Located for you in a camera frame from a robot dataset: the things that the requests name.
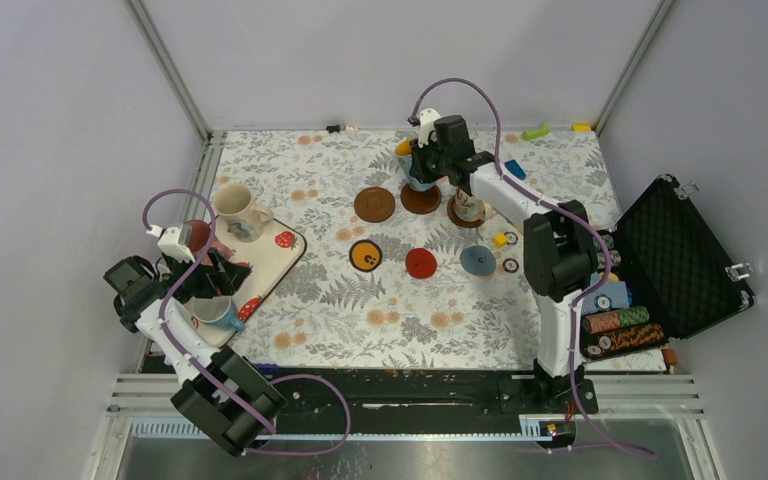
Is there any blue mug yellow inside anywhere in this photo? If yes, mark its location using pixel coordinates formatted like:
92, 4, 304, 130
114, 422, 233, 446
395, 138, 436, 192

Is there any small ring poker chip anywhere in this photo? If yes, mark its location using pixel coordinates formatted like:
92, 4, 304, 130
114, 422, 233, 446
502, 258, 520, 273

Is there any cream mug far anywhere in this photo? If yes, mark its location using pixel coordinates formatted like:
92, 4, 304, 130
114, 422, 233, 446
212, 184, 274, 243

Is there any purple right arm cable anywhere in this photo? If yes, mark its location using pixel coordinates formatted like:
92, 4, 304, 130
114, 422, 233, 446
409, 78, 657, 460

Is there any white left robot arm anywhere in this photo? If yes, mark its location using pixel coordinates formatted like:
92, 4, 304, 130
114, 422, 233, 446
103, 249, 287, 456

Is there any black poker chip case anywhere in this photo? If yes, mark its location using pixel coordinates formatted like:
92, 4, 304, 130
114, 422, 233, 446
579, 174, 755, 361

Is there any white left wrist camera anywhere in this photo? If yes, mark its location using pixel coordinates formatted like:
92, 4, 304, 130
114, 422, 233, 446
157, 224, 195, 263

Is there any brown wooden coaster top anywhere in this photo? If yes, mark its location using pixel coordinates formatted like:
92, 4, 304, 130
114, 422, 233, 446
353, 187, 396, 223

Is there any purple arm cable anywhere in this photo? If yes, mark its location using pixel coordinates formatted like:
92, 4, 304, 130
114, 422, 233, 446
409, 78, 657, 460
142, 189, 352, 458

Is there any blue-grey round coaster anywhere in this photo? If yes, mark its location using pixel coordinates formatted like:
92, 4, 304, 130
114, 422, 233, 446
459, 245, 497, 277

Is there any floral tablecloth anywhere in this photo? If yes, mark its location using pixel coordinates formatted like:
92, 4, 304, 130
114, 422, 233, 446
152, 129, 670, 372

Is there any yellow black-rimmed coaster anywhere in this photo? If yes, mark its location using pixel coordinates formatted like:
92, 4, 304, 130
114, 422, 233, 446
348, 239, 383, 272

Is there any pink mug dark rim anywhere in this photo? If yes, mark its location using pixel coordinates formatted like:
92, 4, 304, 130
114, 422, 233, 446
184, 220, 233, 260

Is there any small yellow toy cube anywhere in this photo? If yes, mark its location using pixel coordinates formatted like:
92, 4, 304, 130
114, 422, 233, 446
492, 233, 508, 248

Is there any green plastic block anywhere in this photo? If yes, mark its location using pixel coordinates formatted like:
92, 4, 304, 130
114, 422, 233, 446
522, 123, 551, 142

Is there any white mushroom pattern tray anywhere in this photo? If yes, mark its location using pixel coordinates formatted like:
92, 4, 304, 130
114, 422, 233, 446
141, 216, 307, 349

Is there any cream mug with handle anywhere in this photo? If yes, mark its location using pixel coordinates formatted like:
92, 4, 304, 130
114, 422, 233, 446
453, 188, 493, 221

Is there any blue toy brick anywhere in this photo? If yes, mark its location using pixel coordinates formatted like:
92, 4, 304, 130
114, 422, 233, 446
504, 159, 527, 181

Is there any red round coaster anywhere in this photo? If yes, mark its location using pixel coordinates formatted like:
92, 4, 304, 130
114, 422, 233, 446
405, 248, 438, 279

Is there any brown wooden coaster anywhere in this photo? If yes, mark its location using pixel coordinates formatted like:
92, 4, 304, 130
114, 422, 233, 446
447, 197, 485, 229
400, 184, 442, 215
353, 187, 396, 223

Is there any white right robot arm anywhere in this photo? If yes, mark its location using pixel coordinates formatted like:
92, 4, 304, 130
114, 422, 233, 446
409, 109, 598, 412

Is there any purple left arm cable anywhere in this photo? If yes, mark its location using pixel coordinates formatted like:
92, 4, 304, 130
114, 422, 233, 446
142, 189, 352, 458

